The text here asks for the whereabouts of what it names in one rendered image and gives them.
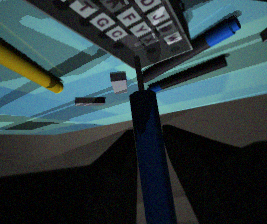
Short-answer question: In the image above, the blue stylus with white tip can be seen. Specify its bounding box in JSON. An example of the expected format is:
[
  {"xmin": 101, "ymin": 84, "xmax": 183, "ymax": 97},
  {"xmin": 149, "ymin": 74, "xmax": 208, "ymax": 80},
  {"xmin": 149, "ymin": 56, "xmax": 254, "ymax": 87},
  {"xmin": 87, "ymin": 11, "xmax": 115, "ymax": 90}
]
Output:
[{"xmin": 129, "ymin": 55, "xmax": 178, "ymax": 224}]

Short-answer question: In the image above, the black pen with blue cap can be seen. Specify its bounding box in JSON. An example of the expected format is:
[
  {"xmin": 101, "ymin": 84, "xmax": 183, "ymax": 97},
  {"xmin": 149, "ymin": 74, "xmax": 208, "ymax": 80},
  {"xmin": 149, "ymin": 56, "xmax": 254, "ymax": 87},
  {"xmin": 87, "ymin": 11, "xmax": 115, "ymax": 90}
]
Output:
[
  {"xmin": 147, "ymin": 56, "xmax": 227, "ymax": 92},
  {"xmin": 142, "ymin": 17, "xmax": 241, "ymax": 83}
]

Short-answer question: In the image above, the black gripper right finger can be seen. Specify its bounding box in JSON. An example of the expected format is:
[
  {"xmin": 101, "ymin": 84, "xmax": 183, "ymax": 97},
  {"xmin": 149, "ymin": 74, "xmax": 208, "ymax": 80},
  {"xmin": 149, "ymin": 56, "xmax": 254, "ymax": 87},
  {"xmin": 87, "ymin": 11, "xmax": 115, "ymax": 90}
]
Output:
[{"xmin": 162, "ymin": 124, "xmax": 267, "ymax": 224}]

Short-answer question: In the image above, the grey keyboard with keys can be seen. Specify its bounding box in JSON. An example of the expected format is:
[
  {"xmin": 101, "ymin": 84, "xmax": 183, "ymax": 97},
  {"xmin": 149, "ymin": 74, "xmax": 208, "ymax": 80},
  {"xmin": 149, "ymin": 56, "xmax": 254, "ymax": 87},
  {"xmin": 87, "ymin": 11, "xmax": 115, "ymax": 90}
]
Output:
[{"xmin": 21, "ymin": 0, "xmax": 194, "ymax": 71}]

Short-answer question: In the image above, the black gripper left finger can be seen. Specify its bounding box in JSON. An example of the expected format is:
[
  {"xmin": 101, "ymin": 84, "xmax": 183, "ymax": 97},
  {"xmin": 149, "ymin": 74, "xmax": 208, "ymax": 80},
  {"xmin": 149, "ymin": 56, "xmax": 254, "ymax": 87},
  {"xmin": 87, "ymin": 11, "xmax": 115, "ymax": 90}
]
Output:
[{"xmin": 0, "ymin": 129, "xmax": 138, "ymax": 224}]

